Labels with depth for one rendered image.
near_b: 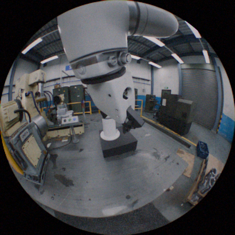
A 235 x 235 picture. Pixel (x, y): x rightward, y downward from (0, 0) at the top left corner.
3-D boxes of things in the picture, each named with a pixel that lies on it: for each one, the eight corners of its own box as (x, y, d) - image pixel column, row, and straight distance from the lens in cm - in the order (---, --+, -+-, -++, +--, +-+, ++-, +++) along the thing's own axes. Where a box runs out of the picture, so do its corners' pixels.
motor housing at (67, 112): (59, 128, 100) (55, 114, 95) (63, 123, 116) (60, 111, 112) (73, 126, 93) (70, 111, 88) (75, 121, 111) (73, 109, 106)
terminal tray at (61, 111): (57, 116, 99) (56, 110, 98) (60, 114, 109) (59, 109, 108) (66, 115, 95) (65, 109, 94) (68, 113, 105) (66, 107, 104)
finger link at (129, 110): (149, 113, 11) (141, 127, 16) (113, 94, 14) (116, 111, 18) (146, 118, 11) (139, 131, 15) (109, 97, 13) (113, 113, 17)
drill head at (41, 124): (24, 153, 91) (13, 127, 84) (37, 134, 112) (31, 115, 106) (39, 154, 72) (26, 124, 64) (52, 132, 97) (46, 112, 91)
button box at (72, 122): (63, 126, 78) (61, 124, 73) (63, 120, 81) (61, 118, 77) (79, 124, 73) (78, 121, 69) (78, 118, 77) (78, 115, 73)
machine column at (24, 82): (25, 143, 144) (15, 77, 144) (35, 132, 166) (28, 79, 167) (49, 142, 106) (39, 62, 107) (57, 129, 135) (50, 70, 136)
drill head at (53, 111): (46, 125, 134) (42, 110, 130) (55, 118, 168) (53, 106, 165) (59, 123, 122) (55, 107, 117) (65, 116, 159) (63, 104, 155)
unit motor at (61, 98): (55, 117, 161) (51, 96, 158) (60, 113, 190) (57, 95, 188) (66, 115, 151) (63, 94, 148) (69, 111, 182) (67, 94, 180)
